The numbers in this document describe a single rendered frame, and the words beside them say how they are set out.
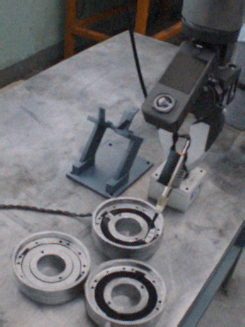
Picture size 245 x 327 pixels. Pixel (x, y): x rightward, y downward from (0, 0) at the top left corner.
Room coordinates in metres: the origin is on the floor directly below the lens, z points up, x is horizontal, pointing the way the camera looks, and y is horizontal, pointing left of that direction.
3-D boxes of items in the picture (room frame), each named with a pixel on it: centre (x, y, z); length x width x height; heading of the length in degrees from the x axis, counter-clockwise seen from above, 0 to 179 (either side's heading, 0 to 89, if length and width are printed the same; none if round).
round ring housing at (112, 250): (0.46, -0.01, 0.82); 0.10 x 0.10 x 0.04
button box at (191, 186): (0.59, -0.09, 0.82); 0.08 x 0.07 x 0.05; 152
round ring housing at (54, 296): (0.37, 0.08, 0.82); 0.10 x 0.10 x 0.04
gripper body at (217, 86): (0.52, -0.09, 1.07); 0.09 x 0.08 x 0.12; 150
